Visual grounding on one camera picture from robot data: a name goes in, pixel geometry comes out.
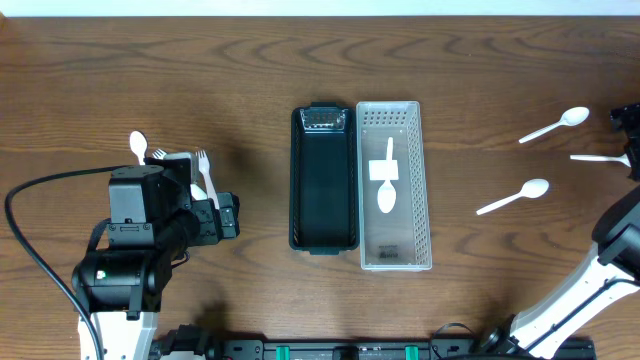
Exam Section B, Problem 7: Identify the white plastic spoon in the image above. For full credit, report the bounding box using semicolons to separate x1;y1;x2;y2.
129;130;148;165
377;137;397;214
476;178;550;215
570;154;631;167
518;107;590;144

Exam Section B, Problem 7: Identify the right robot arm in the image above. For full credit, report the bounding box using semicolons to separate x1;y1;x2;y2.
474;188;639;359

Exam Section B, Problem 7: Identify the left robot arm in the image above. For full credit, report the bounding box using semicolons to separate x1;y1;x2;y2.
72;155;240;359

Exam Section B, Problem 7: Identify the white plastic utensil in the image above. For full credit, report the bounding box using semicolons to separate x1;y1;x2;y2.
190;183;208;201

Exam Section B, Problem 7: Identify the white plastic fork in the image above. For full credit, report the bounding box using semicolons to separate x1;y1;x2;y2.
196;150;220;210
152;149;167;160

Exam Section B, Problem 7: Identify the black plastic basket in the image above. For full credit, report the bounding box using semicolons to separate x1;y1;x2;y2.
289;102;359;255

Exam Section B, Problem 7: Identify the white label sticker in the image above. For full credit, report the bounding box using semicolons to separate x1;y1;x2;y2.
368;160;399;181

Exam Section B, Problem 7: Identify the clear perforated plastic basket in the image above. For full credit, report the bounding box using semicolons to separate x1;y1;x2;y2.
356;101;432;272

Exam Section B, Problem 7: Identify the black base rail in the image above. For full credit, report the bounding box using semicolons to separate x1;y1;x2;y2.
149;323;599;360

